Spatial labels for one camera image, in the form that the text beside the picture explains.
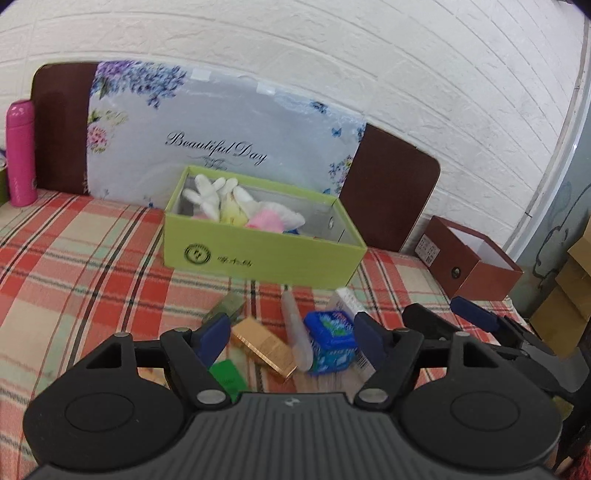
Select blue gum container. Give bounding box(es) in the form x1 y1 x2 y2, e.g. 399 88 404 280
304 310 358 375

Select gold box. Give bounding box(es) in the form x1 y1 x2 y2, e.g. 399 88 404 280
231 317 297 379

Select green box at left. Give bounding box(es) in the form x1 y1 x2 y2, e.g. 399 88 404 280
0 154 9 205

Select white glove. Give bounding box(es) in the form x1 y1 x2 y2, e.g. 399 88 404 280
181 174 238 222

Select floral packaged pillow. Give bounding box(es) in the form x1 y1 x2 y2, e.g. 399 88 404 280
86 60 366 208

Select plaid bed sheet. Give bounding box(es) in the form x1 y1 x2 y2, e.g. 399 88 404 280
0 188 537 480

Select translucent white tube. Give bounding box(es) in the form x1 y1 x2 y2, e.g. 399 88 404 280
280 290 314 372

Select olive green small box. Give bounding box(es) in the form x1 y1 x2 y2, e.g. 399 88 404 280
202 293 245 323

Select brown cardboard box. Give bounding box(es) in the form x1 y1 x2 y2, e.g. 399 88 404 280
414 216 523 301

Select pink thermos bottle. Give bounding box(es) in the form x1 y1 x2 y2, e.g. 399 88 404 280
6 100 37 207

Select pink item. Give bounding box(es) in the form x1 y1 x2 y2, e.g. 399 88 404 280
245 208 284 233

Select cardboard boxes at right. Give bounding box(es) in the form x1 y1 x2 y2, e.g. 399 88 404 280
530 224 590 358

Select dark brown headboard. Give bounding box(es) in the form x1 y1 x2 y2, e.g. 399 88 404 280
31 62 441 252

